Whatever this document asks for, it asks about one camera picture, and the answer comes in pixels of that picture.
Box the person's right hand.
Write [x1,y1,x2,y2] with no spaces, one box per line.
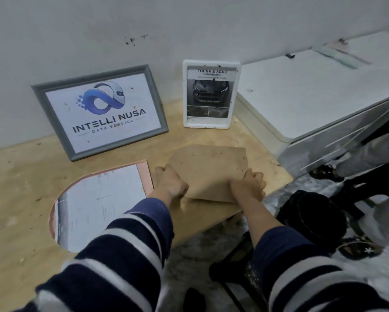
[230,168,266,204]

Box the person's left hand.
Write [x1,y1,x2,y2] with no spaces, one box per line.
[148,164,189,208]

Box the pink arched photo frame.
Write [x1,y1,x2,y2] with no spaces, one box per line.
[48,159,155,254]

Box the brown arched backing board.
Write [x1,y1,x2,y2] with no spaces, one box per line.
[168,144,249,204]

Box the white cut paper sheet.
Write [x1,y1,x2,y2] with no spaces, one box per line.
[56,164,148,254]

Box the white rectangular photo frame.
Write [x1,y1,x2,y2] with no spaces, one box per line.
[182,59,242,130]

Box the grey rectangular photo frame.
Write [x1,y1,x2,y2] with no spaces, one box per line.
[31,64,169,162]

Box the person's right forearm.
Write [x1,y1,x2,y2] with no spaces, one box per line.
[243,198,389,312]

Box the person's left forearm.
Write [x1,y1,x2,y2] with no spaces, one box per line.
[18,196,175,312]

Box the person's black shoe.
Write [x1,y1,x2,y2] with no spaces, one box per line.
[183,287,207,312]
[308,164,345,183]

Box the black bag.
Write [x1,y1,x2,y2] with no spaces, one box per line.
[276,190,348,254]

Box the black stool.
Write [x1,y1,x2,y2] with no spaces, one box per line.
[209,230,270,312]

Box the white cabinet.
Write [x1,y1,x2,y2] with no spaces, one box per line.
[235,30,389,179]

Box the pale folded sheet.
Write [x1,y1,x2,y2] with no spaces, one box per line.
[313,40,372,69]

